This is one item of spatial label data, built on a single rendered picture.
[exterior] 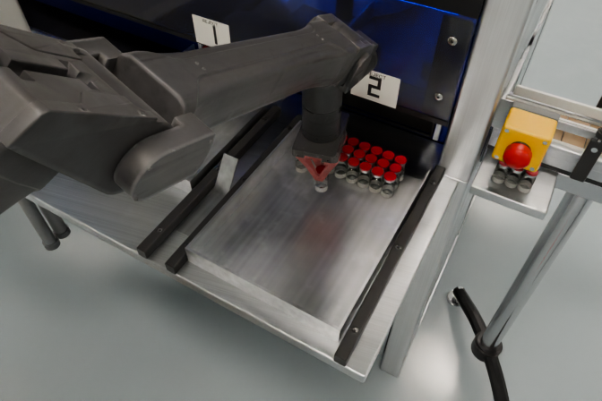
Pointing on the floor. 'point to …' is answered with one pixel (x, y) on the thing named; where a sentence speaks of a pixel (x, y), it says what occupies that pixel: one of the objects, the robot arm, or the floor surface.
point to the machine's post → (474, 117)
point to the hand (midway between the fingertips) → (320, 172)
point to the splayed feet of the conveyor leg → (459, 296)
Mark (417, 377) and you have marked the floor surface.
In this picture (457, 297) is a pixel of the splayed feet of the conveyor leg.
